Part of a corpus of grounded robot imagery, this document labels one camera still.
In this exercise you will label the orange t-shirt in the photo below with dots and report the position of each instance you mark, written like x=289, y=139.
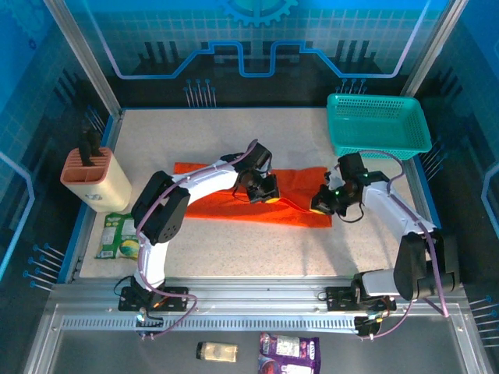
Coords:
x=218, y=206

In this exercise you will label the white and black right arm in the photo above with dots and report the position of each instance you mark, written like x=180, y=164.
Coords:
x=409, y=241

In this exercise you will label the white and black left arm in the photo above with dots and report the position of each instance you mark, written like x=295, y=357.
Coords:
x=160, y=218

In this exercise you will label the teal plastic mesh basket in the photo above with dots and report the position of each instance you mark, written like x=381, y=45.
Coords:
x=378, y=124

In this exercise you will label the purple snack bag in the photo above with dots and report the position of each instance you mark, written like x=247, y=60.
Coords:
x=290, y=352

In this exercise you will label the green snack bag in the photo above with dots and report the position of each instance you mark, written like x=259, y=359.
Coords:
x=117, y=237

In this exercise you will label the beige knife block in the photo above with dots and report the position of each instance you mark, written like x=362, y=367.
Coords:
x=105, y=183

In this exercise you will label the clear jar with beige contents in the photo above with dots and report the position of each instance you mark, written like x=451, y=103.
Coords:
x=216, y=351

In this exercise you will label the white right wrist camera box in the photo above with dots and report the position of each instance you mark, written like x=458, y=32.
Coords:
x=333, y=176

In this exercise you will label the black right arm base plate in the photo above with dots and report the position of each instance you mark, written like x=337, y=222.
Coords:
x=337, y=298

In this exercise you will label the slotted aluminium rail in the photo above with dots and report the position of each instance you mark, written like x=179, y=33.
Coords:
x=241, y=323

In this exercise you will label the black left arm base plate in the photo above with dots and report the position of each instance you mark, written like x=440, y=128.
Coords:
x=177, y=298

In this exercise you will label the aluminium frame post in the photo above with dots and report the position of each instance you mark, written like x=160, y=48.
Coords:
x=83, y=54
x=432, y=46

